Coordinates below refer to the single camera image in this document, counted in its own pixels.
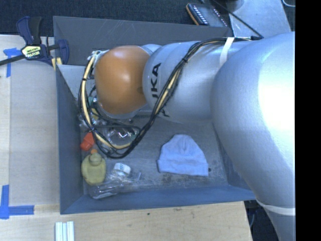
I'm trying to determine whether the white tape roll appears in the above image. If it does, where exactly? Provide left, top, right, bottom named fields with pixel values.
left=112, top=162, right=132, bottom=178

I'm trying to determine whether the orange-red plastic piece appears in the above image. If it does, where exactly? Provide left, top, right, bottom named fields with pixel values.
left=80, top=132, right=96, bottom=151

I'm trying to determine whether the clear plastic bottle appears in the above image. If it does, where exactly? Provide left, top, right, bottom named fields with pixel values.
left=87, top=179, right=126, bottom=200

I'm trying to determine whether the grey metal bin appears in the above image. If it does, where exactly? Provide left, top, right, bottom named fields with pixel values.
left=52, top=16, right=257, bottom=215

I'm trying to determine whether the white cloth hat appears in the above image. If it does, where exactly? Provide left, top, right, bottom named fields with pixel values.
left=157, top=134, right=210, bottom=177

